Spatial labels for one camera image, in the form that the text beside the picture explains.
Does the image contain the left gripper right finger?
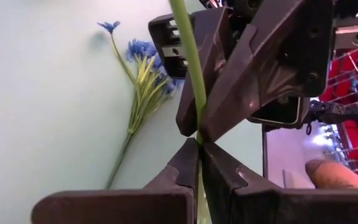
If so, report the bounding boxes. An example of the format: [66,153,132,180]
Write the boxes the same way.
[201,141,358,224]

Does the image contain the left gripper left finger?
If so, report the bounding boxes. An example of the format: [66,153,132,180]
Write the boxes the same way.
[31,138,200,224]

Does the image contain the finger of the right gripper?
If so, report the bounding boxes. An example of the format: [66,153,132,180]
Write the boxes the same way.
[176,7,234,137]
[199,0,335,142]

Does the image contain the yellow tulip bare stem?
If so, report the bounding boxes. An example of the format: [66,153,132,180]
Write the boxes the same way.
[168,0,213,224]

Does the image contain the blue flower bunch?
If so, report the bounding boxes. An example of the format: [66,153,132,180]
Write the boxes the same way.
[96,20,185,190]

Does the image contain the red shelf rack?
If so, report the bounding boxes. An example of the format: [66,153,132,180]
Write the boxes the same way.
[318,46,358,180]

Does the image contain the tan rounded object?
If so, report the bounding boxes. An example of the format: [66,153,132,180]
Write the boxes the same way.
[305,158,358,190]

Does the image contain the black table frame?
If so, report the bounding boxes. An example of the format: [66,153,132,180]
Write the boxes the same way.
[261,123,269,181]

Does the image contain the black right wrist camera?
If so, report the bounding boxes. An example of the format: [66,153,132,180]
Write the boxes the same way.
[246,95,311,129]

